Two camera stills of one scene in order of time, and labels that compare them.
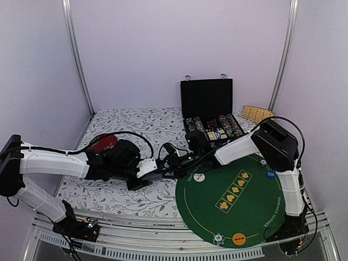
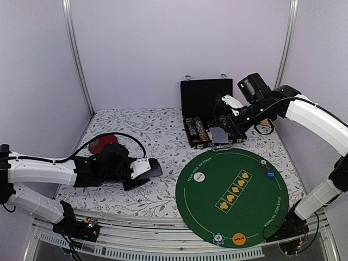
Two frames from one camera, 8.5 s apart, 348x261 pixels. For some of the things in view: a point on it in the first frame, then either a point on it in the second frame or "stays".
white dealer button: [199, 177] stays
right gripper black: [174, 165] to [238, 130]
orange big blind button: [238, 238] stays
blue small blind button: [270, 174] stays
